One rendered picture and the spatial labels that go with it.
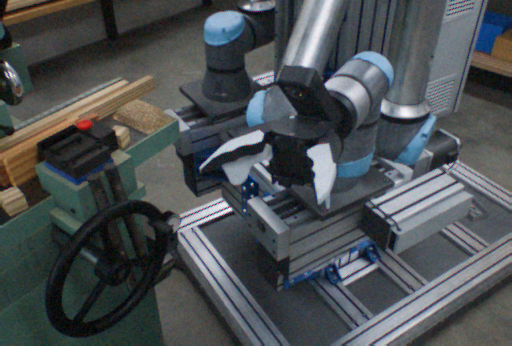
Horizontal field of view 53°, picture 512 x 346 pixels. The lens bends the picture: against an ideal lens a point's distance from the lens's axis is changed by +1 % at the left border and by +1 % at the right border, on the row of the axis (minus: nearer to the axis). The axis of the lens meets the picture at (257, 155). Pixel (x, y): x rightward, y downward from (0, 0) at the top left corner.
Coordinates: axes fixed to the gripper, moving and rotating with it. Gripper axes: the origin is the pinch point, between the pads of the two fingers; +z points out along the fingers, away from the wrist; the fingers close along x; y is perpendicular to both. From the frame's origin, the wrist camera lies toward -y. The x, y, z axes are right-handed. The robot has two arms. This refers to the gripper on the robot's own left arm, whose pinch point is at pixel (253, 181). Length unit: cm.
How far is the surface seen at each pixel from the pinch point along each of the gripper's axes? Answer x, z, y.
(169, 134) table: 56, -43, 29
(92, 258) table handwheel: 47, -6, 35
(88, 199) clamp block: 49, -11, 25
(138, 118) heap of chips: 61, -39, 23
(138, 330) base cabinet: 65, -22, 85
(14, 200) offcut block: 60, -3, 23
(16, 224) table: 59, -2, 27
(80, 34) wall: 285, -199, 76
